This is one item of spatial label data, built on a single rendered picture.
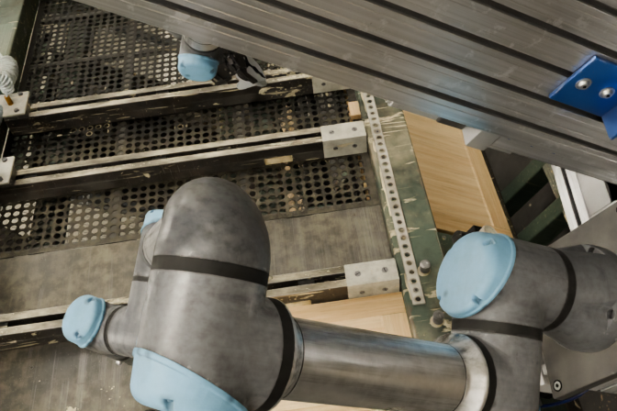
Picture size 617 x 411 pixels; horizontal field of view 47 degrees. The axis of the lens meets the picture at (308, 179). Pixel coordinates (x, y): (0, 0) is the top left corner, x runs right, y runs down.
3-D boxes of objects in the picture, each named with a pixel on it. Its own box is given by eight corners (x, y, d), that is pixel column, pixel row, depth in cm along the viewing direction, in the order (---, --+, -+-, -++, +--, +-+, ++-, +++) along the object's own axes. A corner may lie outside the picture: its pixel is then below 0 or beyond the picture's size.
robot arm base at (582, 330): (614, 227, 100) (561, 213, 96) (647, 328, 92) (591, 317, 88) (540, 273, 111) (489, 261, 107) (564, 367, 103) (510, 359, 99)
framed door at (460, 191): (512, 250, 234) (517, 247, 233) (370, 216, 212) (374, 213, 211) (448, 74, 294) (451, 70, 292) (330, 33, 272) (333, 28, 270)
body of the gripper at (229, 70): (218, 63, 167) (184, 34, 158) (248, 47, 163) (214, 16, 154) (219, 88, 162) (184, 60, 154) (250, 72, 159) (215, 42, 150)
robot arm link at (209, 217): (183, 134, 66) (129, 210, 112) (162, 250, 64) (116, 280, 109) (299, 161, 70) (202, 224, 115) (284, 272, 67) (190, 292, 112)
